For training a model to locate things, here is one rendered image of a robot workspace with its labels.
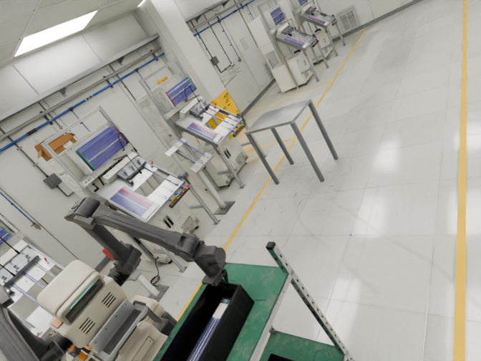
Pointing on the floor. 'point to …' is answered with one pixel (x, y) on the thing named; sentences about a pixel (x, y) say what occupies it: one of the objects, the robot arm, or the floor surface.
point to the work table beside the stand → (268, 122)
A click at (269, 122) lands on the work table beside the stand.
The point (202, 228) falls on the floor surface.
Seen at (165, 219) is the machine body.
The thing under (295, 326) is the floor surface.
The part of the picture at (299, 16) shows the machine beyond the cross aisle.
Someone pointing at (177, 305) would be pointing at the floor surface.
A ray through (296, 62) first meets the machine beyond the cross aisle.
